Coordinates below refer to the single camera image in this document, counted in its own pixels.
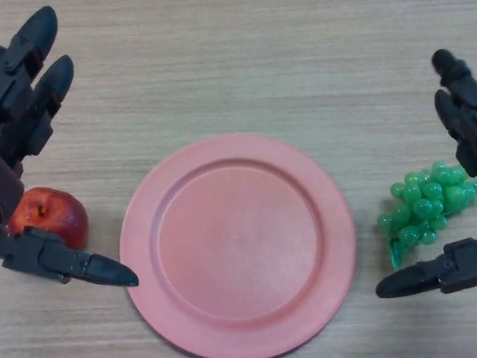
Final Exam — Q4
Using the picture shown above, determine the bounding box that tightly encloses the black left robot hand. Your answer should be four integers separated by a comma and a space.
0, 2, 159, 292

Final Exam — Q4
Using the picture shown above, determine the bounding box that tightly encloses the green grapes bunch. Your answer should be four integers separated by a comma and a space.
373, 155, 477, 275

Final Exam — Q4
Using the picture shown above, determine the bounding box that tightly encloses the pink round plate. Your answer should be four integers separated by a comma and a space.
113, 124, 365, 358

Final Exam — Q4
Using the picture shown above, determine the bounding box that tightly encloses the red apple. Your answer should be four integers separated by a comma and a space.
7, 185, 92, 251

